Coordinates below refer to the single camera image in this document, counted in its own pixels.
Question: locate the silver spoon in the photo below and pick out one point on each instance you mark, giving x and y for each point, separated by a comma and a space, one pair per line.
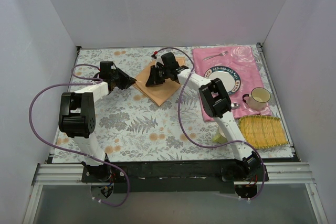
235, 105

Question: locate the silver fork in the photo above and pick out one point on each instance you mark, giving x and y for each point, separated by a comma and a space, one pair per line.
217, 55

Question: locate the orange satin napkin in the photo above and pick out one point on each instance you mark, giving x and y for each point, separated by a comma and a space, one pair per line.
158, 94

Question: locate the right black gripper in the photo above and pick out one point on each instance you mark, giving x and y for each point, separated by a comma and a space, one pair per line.
158, 74

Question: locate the white plate green rim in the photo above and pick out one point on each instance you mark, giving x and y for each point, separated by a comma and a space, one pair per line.
229, 77

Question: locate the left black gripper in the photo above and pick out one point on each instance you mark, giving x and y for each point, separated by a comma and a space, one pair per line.
119, 79

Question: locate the pink floral placemat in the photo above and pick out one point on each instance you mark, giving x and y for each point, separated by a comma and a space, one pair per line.
242, 60

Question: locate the floral patterned tablecloth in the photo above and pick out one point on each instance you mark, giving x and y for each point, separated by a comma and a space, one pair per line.
130, 127

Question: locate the yellow-green mug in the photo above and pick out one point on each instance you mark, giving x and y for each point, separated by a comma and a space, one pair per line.
219, 137

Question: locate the cream enamel mug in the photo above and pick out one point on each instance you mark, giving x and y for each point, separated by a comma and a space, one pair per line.
257, 99

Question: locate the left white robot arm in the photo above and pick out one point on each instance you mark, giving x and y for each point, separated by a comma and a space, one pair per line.
77, 117

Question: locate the yellow woven bamboo basket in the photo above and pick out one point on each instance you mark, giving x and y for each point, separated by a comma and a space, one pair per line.
262, 131

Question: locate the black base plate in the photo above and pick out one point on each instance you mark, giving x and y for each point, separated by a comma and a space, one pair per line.
177, 176

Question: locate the aluminium frame rail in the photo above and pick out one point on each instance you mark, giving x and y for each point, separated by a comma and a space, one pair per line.
175, 192

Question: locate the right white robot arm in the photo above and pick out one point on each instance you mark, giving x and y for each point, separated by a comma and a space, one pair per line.
217, 104

